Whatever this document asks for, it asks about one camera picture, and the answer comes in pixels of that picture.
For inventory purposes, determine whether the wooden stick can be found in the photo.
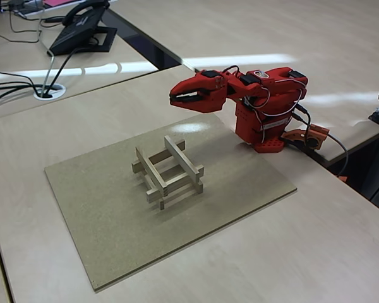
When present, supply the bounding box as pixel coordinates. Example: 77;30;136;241
135;147;169;198
145;164;205;203
164;167;204;194
131;140;186;174
141;176;165;211
164;135;201;184

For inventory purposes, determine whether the orange table clamp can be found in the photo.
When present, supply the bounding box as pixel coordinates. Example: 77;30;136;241
279;124;331;152

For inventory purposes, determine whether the black desk phone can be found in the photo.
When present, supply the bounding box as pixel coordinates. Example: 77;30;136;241
48;6;118;57

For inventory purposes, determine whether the black phone handset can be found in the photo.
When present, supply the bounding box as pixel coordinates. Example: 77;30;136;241
61;0;111;28

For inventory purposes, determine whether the brown fibreboard panel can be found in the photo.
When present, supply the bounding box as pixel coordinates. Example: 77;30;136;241
44;111;298;294

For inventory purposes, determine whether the pink paper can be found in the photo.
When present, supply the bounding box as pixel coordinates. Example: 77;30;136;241
43;0;75;8

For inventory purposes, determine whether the black power cable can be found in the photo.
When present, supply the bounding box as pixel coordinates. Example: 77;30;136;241
291;102;312;141

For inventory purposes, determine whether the white cable grommet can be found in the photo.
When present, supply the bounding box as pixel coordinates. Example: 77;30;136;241
33;83;66;102

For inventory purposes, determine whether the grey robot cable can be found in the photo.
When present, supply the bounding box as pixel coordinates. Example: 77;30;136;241
325;134;350;179

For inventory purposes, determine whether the light grey cable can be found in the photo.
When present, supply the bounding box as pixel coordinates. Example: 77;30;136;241
36;0;56;97

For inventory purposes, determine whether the thin dark cable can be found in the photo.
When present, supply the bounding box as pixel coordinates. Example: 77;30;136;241
0;12;48;44

